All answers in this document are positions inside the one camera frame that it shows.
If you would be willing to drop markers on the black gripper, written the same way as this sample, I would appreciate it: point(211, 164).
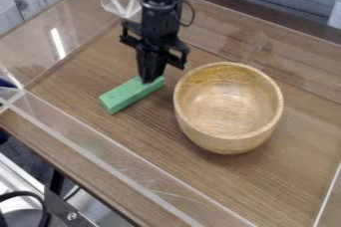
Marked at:
point(155, 38)

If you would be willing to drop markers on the green rectangular block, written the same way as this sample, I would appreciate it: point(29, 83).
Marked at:
point(128, 93)

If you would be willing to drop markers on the brown wooden bowl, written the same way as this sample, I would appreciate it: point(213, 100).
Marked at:
point(228, 106)

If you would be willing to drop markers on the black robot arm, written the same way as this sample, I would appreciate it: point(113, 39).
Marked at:
point(161, 5)

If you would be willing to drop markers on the black metal table leg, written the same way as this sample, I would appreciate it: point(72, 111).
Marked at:
point(57, 182)

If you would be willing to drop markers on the clear acrylic tray enclosure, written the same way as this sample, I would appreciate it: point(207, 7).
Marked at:
point(131, 157)

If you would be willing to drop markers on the metal bracket with screw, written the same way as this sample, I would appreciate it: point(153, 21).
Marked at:
point(64, 214)

